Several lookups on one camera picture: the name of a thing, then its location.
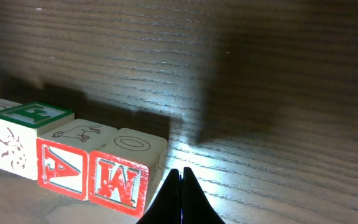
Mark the red A block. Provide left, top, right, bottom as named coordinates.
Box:
left=37, top=119, right=117, bottom=201

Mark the white block yellow side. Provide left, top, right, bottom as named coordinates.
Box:
left=0, top=101, right=75, bottom=180

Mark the red M block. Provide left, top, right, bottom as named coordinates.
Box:
left=88, top=128, right=168, bottom=218

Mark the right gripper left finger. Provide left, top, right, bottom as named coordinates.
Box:
left=137, top=169, right=181, bottom=224

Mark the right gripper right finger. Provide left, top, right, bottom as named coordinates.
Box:
left=181, top=167, right=224, bottom=224

